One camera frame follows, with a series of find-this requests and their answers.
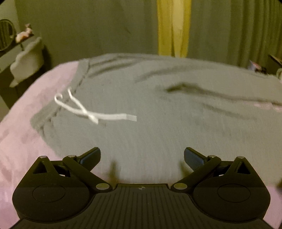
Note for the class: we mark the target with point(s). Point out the grey-green curtain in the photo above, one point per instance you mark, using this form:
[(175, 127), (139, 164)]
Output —
[(232, 32)]

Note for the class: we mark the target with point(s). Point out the round mirror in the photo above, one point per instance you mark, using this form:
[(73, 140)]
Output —
[(7, 34)]

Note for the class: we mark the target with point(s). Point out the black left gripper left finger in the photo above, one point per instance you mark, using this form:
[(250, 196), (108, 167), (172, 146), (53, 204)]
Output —
[(54, 191)]

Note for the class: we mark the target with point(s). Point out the yellow curtain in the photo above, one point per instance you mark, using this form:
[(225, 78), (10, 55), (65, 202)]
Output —
[(174, 21)]

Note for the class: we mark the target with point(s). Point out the pink bed blanket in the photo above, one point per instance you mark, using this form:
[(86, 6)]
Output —
[(21, 144)]

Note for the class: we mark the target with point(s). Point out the grey cushioned chair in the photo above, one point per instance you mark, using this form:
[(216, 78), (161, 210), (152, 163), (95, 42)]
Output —
[(27, 62)]

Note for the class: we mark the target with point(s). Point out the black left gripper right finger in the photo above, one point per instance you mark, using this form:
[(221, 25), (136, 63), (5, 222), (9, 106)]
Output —
[(228, 191)]

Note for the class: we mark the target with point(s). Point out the grey sweatpants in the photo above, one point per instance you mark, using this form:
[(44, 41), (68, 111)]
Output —
[(213, 108)]

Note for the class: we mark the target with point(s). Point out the small pink figurine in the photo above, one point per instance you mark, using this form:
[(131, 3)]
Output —
[(28, 32)]

